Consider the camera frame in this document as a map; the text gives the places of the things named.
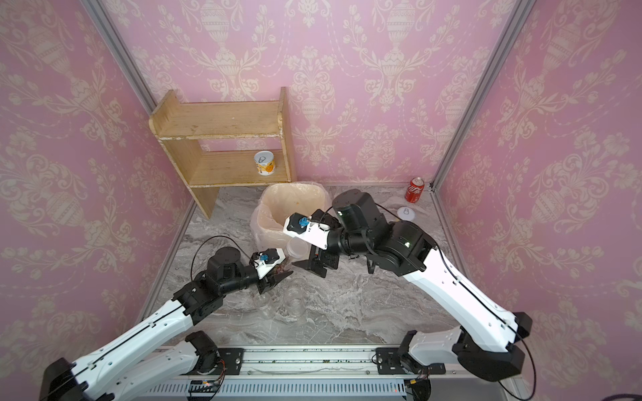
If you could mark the yellow white can on table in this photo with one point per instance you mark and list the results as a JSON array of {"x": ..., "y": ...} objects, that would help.
[{"x": 406, "y": 214}]

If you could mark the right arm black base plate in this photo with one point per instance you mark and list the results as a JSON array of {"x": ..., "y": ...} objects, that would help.
[{"x": 392, "y": 361}]

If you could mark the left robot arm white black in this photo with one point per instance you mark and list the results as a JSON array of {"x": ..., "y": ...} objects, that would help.
[{"x": 164, "y": 345}]

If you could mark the clear jar flower tea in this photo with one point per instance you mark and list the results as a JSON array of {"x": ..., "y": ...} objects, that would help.
[{"x": 283, "y": 267}]

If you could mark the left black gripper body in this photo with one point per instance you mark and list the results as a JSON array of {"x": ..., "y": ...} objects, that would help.
[{"x": 263, "y": 284}]

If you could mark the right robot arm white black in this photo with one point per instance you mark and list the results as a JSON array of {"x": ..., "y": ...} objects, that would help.
[{"x": 486, "y": 341}]

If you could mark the aluminium mounting rail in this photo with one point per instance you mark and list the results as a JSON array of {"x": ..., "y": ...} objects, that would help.
[{"x": 333, "y": 373}]

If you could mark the wooden two-tier shelf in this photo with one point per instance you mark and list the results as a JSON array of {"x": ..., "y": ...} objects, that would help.
[{"x": 212, "y": 145}]

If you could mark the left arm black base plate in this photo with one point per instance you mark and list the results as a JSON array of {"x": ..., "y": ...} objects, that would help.
[{"x": 228, "y": 361}]

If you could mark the clear plastic bin liner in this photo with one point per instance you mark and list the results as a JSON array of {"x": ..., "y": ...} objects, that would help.
[{"x": 258, "y": 225}]

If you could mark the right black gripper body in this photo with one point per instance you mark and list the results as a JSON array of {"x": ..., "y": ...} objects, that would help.
[{"x": 328, "y": 259}]

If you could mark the clear lid of jar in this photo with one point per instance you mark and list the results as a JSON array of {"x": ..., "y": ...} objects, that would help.
[{"x": 298, "y": 249}]

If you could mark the red cola can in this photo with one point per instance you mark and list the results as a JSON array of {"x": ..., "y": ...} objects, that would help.
[{"x": 414, "y": 190}]

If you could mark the cream trash bin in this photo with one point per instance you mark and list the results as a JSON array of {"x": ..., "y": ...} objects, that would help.
[{"x": 276, "y": 210}]

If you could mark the yellow white can on shelf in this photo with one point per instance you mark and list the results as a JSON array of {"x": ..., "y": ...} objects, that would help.
[{"x": 265, "y": 162}]

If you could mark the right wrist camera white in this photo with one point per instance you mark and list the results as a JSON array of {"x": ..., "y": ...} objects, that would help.
[{"x": 319, "y": 230}]

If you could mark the small circuit board with wires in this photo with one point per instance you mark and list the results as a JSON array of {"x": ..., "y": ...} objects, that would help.
[{"x": 203, "y": 390}]

